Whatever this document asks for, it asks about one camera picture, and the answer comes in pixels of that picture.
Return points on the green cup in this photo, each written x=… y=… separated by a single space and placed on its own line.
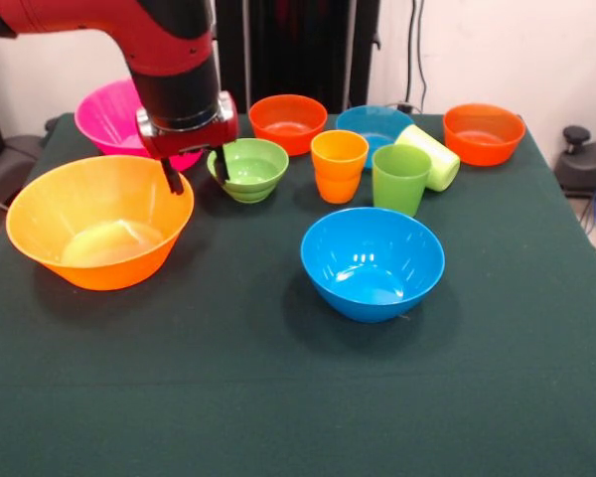
x=400 y=189

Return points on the orange cup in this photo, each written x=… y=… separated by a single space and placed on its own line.
x=338 y=174

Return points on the large orange bowl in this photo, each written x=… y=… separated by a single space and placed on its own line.
x=54 y=213

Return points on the medium blue bowl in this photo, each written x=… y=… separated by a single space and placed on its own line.
x=372 y=293

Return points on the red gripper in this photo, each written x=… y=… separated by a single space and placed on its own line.
x=193 y=141

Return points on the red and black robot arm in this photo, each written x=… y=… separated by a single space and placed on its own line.
x=129 y=25

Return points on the dark green tablecloth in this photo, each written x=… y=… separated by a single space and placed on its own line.
x=298 y=387

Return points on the large pink bowl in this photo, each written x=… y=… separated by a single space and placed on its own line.
x=104 y=119

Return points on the small green bowl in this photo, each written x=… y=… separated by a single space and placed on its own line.
x=253 y=184

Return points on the small blue bowl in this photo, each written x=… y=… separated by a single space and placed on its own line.
x=372 y=121

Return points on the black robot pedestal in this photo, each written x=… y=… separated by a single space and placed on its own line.
x=303 y=49

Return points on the grey pedestal foot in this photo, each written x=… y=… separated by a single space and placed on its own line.
x=591 y=164
x=15 y=154

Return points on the lime yellow cup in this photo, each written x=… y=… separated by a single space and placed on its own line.
x=442 y=164

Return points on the red-orange bowl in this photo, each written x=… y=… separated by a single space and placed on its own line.
x=482 y=144
x=288 y=111

